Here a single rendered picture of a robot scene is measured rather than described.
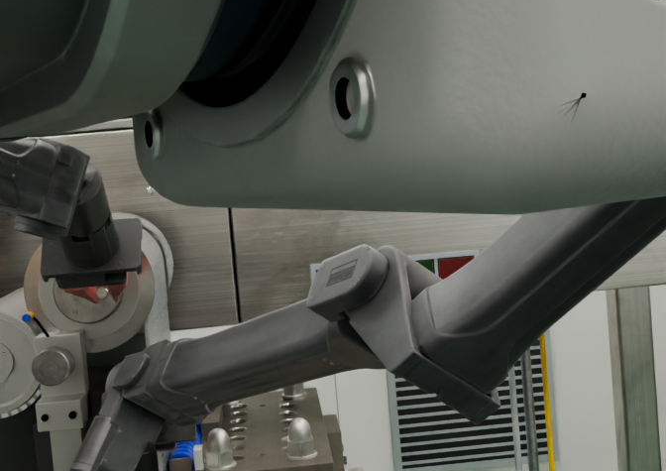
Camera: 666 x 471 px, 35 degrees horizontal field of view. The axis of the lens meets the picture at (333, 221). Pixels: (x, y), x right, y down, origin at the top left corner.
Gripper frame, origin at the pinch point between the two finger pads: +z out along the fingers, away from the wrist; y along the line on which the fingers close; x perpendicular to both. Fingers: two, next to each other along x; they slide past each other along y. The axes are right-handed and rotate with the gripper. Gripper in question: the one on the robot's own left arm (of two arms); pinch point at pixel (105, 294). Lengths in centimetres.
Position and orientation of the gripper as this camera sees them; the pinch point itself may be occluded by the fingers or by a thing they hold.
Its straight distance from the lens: 121.5
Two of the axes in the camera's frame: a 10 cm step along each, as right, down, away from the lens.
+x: -1.0, -7.9, 6.0
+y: 9.9, -0.8, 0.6
